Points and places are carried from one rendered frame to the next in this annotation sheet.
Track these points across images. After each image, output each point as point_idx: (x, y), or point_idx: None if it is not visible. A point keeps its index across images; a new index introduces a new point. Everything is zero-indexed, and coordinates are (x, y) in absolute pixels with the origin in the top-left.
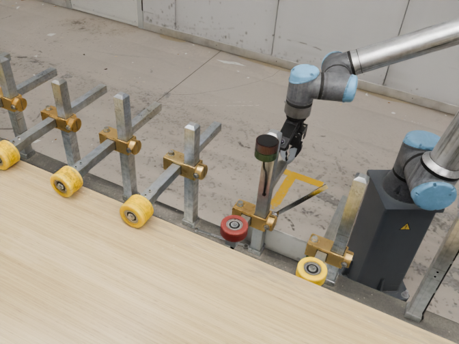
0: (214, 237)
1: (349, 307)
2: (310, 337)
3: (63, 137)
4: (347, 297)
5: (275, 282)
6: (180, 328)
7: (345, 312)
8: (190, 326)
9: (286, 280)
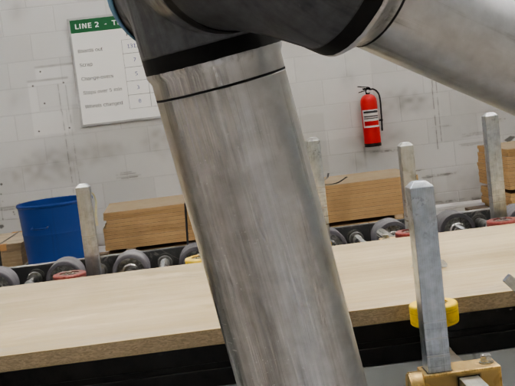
0: None
1: (355, 306)
2: (376, 288)
3: None
4: (365, 309)
5: (460, 290)
6: (500, 259)
7: (355, 304)
8: (494, 261)
9: (450, 294)
